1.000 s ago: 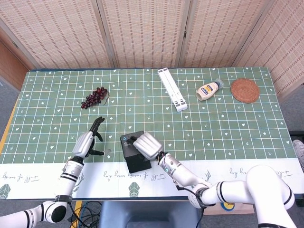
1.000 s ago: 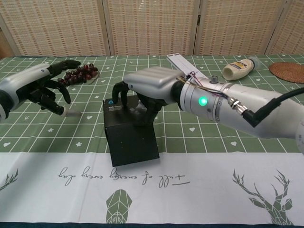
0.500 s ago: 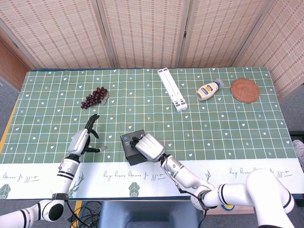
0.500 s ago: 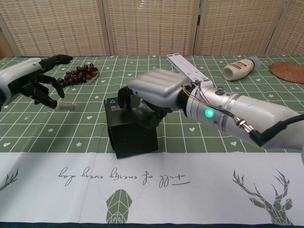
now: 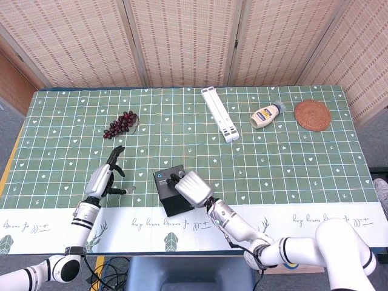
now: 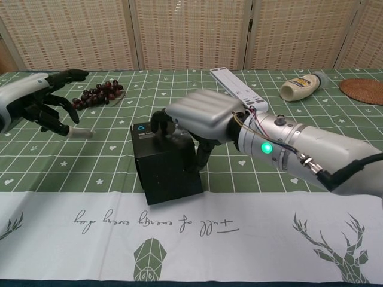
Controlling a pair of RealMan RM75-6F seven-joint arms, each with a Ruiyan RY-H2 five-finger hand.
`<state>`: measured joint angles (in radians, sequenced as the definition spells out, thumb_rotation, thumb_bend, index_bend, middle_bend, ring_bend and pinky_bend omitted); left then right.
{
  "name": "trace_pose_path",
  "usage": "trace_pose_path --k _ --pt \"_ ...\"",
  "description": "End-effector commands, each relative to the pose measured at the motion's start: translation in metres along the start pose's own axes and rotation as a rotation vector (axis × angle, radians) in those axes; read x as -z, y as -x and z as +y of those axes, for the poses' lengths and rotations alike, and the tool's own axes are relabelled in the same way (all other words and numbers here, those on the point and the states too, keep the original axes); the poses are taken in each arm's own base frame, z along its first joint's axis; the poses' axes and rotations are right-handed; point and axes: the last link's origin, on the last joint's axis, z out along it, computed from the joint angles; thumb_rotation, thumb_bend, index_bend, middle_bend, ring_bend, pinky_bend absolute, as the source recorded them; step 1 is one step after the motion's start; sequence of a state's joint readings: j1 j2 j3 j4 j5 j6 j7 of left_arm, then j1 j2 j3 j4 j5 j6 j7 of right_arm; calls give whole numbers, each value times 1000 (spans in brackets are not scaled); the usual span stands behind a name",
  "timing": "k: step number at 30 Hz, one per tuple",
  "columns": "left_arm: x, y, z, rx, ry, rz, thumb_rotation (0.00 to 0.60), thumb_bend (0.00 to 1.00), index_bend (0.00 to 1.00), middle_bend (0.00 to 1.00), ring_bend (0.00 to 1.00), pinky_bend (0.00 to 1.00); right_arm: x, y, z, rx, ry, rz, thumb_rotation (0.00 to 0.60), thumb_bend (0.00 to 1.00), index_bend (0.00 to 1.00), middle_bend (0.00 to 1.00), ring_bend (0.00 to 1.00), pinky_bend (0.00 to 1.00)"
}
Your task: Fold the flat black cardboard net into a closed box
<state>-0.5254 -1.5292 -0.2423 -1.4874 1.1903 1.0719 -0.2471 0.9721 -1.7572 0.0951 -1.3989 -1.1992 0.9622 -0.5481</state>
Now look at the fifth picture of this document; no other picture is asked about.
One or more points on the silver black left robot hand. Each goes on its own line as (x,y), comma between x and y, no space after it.
(100,182)

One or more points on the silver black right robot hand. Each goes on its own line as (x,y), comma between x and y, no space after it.
(194,189)

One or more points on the black folding cardboard box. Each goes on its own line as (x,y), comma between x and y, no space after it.
(169,194)

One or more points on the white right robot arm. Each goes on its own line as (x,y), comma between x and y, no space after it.
(236,224)

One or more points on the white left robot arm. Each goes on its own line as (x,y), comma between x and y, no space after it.
(82,224)

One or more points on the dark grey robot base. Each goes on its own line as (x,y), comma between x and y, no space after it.
(191,272)

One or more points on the dark red grape bunch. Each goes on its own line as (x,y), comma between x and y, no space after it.
(119,124)

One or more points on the green grid tablecloth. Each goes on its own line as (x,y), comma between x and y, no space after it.
(75,106)

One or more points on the white folding stand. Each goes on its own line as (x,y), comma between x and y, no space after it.
(219,113)

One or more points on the mayonnaise squeeze bottle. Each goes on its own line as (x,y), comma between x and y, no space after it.
(263,116)

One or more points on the orange brown wooden door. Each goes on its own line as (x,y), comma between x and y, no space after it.
(12,88)

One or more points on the round woven brown coaster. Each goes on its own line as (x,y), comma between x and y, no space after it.
(313,115)

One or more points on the bamboo folding screen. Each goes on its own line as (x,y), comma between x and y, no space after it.
(182,39)

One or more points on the grey white shoe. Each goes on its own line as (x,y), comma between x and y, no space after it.
(382,189)

